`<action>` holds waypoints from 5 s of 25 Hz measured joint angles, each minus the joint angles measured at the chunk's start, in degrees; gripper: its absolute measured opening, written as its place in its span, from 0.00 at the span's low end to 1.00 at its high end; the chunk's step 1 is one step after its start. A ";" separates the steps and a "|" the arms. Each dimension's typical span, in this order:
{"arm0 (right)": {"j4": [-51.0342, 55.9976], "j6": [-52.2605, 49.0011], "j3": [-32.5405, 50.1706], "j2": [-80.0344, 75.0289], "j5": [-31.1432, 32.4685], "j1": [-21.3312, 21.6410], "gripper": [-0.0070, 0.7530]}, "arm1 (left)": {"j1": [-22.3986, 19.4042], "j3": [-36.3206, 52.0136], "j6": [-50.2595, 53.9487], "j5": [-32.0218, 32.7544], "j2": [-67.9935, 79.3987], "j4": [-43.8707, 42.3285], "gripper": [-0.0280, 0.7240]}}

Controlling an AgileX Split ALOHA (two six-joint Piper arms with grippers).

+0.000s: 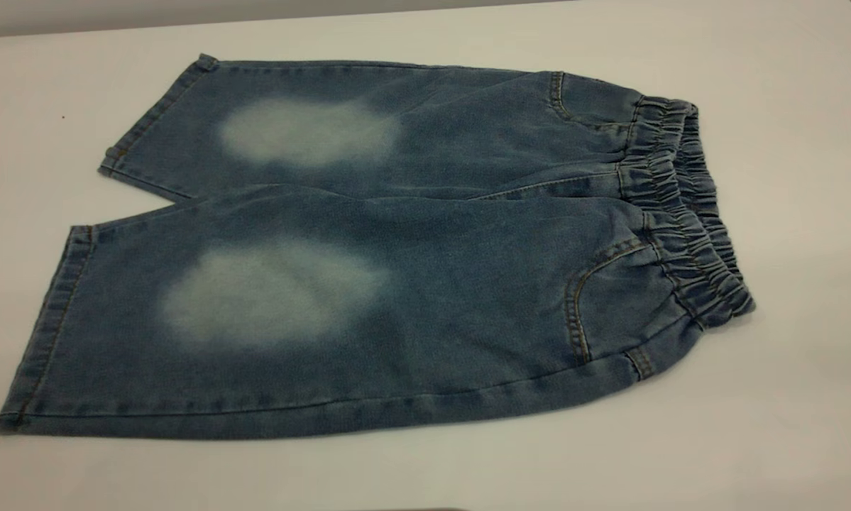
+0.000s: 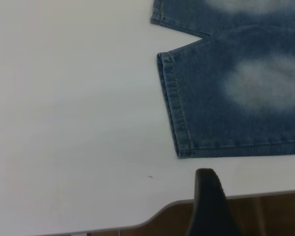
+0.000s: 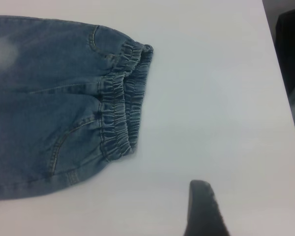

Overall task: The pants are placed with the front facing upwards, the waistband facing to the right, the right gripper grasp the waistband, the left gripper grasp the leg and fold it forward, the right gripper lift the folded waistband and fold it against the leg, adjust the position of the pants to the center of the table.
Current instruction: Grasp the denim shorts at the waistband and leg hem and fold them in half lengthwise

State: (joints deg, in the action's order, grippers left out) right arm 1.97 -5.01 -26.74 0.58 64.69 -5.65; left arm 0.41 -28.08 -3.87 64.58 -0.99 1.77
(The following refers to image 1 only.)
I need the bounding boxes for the blue denim jeans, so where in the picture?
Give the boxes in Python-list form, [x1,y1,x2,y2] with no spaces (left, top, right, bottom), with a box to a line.
[0,53,757,440]

